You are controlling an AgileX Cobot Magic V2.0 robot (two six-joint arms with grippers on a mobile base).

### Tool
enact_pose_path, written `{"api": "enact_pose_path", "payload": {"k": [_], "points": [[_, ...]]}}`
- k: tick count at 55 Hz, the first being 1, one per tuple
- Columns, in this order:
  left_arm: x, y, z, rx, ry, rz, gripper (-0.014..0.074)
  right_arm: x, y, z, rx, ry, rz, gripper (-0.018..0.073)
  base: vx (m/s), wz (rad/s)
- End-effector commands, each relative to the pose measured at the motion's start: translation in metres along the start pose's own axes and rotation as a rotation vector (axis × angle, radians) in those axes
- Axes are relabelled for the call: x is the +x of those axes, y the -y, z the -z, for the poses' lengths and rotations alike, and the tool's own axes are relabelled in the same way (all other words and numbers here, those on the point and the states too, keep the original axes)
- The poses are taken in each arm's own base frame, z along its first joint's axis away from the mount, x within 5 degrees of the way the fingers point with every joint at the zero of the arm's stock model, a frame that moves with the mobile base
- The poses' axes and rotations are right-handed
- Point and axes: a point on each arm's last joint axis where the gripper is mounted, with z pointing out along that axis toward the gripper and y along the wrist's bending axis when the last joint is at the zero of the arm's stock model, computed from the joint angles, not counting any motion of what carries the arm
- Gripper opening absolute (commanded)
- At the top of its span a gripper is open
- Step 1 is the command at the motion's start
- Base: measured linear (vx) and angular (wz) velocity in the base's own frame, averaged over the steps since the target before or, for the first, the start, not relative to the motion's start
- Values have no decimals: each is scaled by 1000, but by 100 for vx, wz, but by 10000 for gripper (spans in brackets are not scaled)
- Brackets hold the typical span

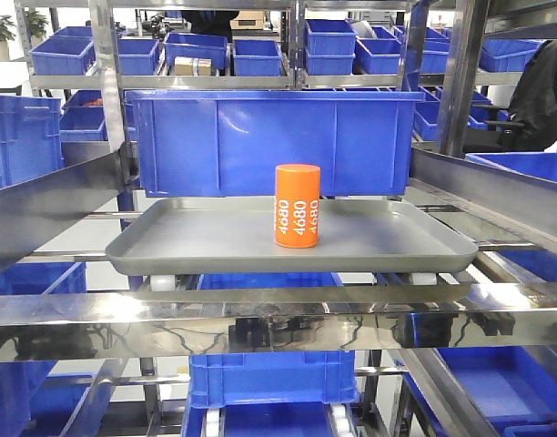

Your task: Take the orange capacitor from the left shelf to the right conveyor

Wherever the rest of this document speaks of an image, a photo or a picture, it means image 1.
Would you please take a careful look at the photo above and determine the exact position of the blue stacked bins upper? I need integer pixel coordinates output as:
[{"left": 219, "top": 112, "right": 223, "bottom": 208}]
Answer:
[{"left": 305, "top": 19, "right": 357, "bottom": 76}]

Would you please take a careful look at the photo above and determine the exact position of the grey metal tray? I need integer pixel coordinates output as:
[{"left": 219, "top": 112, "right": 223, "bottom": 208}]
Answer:
[{"left": 106, "top": 197, "right": 478, "bottom": 276}]

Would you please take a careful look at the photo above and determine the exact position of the blue crate far left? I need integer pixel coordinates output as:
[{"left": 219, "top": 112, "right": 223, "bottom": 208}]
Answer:
[{"left": 0, "top": 95, "right": 64, "bottom": 188}]

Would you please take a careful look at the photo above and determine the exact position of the stainless steel shelf rack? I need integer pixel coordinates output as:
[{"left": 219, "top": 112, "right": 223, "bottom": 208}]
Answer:
[{"left": 0, "top": 0, "right": 557, "bottom": 437}]

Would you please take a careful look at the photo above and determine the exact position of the blue bin upper left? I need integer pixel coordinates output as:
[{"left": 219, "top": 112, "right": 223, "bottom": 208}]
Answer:
[{"left": 30, "top": 36, "right": 96, "bottom": 76}]

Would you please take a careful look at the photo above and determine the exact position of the blue bin lower right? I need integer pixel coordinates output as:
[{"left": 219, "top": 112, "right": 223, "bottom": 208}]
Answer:
[{"left": 403, "top": 346, "right": 557, "bottom": 433}]

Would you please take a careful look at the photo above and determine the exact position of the cardboard box on shelf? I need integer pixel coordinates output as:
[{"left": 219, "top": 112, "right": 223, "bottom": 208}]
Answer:
[{"left": 174, "top": 56, "right": 213, "bottom": 76}]

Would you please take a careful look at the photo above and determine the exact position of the blue bin lower centre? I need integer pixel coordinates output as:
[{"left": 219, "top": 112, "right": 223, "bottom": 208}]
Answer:
[{"left": 188, "top": 351, "right": 359, "bottom": 409}]

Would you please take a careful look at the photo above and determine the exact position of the blue bin right shelf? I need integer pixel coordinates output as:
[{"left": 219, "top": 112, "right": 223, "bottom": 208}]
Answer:
[{"left": 466, "top": 152, "right": 557, "bottom": 182}]

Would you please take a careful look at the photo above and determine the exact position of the large blue plastic bin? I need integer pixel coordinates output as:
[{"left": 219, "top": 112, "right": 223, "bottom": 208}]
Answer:
[{"left": 126, "top": 89, "right": 423, "bottom": 197}]

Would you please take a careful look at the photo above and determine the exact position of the blue bin upper centre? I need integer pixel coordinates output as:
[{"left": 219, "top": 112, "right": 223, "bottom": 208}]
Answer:
[{"left": 233, "top": 39, "right": 282, "bottom": 76}]

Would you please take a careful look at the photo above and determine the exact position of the black jacket on chair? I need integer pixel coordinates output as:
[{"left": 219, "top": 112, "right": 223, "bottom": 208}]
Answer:
[{"left": 500, "top": 40, "right": 557, "bottom": 152}]

